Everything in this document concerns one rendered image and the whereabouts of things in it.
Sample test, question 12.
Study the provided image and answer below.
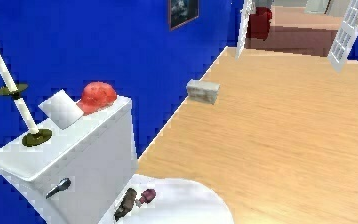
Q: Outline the purple perfume bottle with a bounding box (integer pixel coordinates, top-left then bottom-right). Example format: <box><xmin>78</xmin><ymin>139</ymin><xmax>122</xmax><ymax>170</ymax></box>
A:
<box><xmin>135</xmin><ymin>188</ymin><xmax>157</xmax><ymax>208</ymax></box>

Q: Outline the grey stone block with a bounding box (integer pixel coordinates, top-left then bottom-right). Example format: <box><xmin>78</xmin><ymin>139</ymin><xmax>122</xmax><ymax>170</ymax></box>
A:
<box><xmin>185</xmin><ymin>79</ymin><xmax>221</xmax><ymax>106</ymax></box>

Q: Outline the white toilet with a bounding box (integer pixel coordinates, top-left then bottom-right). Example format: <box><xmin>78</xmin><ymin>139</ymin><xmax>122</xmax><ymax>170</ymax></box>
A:
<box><xmin>0</xmin><ymin>95</ymin><xmax>235</xmax><ymax>224</ymax></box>

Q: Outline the dark framed picture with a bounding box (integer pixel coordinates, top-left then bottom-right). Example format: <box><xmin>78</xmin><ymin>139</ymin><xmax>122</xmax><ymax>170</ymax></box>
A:
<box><xmin>167</xmin><ymin>0</ymin><xmax>200</xmax><ymax>32</ymax></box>

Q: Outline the white box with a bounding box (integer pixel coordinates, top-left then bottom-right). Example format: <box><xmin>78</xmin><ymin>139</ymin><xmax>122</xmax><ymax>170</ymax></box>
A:
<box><xmin>38</xmin><ymin>88</ymin><xmax>85</xmax><ymax>130</ymax></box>

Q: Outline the dark red armchair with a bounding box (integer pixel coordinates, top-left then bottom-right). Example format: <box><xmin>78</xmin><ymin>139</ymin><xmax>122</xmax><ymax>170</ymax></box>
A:
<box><xmin>246</xmin><ymin>6</ymin><xmax>274</xmax><ymax>42</ymax></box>

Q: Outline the white candle on green dish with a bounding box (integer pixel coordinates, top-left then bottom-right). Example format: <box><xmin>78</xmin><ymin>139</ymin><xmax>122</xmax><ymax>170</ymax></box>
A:
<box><xmin>12</xmin><ymin>97</ymin><xmax>53</xmax><ymax>148</ymax></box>
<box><xmin>0</xmin><ymin>35</ymin><xmax>29</xmax><ymax>98</ymax></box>

